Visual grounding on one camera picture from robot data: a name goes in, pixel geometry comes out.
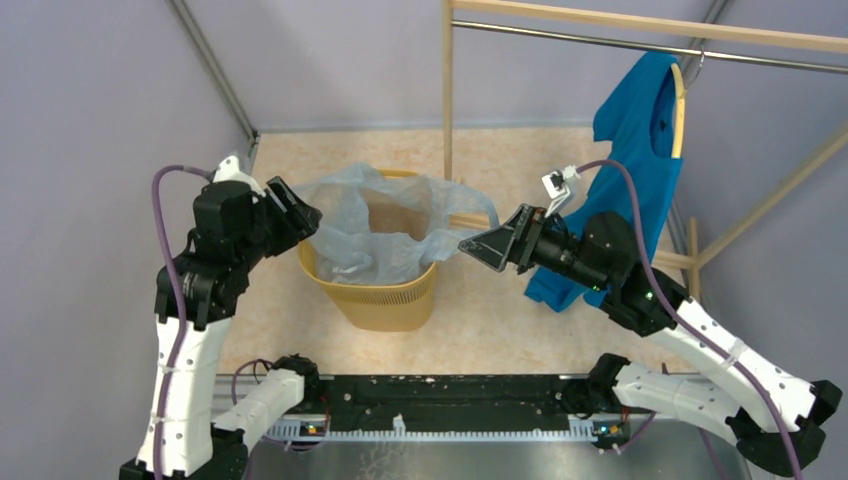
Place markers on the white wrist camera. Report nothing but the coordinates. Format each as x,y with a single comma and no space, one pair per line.
229,169
561,186

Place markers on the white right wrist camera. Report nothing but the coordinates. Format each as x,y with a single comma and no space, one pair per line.
561,186

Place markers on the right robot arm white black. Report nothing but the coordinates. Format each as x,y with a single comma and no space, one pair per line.
774,419

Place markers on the light blue plastic trash bag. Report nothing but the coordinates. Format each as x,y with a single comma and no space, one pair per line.
378,231

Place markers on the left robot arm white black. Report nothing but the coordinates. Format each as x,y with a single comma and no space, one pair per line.
197,295

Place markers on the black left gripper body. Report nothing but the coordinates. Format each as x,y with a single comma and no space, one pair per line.
263,238

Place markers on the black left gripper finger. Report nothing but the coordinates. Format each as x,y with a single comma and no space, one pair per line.
304,224
293,209

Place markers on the yellow plastic trash bin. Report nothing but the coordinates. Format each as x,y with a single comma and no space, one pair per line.
392,308

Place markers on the wooden clothes hanger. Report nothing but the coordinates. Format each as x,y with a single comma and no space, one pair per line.
680,89

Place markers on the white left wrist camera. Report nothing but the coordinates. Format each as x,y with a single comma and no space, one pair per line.
229,169

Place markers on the wooden clothes rack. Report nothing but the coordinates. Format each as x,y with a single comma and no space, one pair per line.
696,258

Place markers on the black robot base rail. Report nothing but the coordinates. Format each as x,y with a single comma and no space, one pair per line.
454,403

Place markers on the white slotted cable duct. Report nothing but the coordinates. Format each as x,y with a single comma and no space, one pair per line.
296,430

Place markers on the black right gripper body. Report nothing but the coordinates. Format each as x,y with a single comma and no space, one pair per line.
557,251

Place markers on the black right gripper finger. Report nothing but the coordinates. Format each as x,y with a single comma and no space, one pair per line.
511,231
495,254

